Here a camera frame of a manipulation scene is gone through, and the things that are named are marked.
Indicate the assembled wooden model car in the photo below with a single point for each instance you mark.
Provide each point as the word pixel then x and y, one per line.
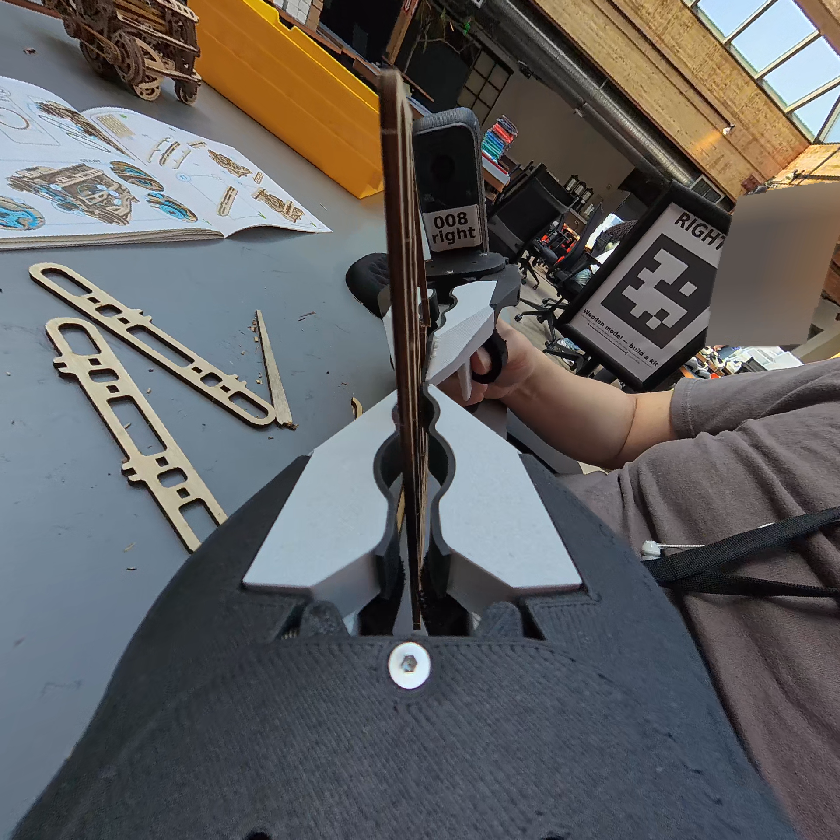
pixel 131 39

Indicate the person's right hand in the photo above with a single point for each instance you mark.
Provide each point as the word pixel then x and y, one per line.
pixel 525 371

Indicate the wooden model parts sheet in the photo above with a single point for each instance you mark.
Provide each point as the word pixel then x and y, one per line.
pixel 401 328

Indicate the person's torso grey shirt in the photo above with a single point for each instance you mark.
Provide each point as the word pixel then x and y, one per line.
pixel 754 472

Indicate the small wooden offcut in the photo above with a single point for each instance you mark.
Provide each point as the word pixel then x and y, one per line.
pixel 356 408

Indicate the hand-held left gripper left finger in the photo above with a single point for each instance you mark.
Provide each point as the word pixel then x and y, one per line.
pixel 308 518

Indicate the skylight window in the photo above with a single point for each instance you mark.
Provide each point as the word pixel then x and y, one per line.
pixel 774 46

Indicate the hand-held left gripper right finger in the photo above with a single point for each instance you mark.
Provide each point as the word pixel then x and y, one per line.
pixel 505 518

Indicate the stack of coloured trays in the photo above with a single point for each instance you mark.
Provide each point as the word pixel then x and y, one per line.
pixel 499 141

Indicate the person's right forearm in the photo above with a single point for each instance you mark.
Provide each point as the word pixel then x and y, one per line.
pixel 590 420

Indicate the black office chair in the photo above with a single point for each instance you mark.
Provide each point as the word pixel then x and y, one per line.
pixel 525 203
pixel 571 262

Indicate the black white right sign board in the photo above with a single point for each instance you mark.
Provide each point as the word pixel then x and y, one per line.
pixel 656 295

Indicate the printed instruction booklet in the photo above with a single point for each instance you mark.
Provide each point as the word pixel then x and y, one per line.
pixel 197 197

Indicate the slotted wooden model part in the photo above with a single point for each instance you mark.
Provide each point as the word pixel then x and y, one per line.
pixel 126 319
pixel 141 467

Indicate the yellow plastic bin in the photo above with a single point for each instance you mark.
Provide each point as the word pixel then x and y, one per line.
pixel 295 98

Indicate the thin wooden strip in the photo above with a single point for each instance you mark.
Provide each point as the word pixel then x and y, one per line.
pixel 274 380

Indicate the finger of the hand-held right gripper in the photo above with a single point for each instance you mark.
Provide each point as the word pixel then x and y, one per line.
pixel 459 331
pixel 386 318

